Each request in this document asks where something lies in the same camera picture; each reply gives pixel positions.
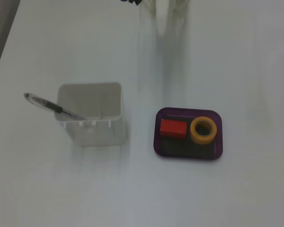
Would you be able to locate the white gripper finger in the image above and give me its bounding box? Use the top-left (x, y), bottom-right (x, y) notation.
top-left (165, 0), bottom-right (190, 36)
top-left (139, 0), bottom-right (157, 29)

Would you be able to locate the white plastic pen holder box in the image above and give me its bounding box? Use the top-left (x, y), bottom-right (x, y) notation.
top-left (54, 81), bottom-right (126, 147)

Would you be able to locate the purple metal tray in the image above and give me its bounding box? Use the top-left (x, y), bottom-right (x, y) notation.
top-left (153, 107), bottom-right (224, 162)

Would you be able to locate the black ballpoint pen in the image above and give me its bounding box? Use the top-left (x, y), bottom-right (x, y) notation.
top-left (23, 92), bottom-right (88, 120)

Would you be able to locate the yellow masking tape roll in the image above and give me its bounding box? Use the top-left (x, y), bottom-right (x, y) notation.
top-left (189, 116), bottom-right (218, 145)

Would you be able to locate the red rectangular cube block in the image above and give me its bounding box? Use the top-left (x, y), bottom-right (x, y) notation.
top-left (159, 118), bottom-right (188, 139)

